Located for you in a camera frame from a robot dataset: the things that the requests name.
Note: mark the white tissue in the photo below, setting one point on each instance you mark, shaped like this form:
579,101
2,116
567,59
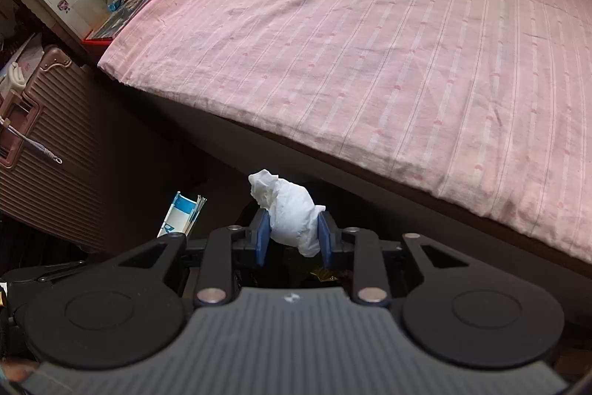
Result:
291,214

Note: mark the pile of magazines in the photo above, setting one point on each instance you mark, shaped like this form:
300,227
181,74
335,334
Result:
129,4

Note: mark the pink ribbed suitcase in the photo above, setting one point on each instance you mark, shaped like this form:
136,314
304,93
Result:
51,173

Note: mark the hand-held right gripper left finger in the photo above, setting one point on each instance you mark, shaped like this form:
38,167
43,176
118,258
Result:
262,237

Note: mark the wooden bed frame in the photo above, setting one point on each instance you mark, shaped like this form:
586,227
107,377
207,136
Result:
286,145

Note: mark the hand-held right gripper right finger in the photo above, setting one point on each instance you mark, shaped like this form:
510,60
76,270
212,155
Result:
325,240

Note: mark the white blue ice cream wrapper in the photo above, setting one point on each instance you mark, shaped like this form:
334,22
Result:
180,214

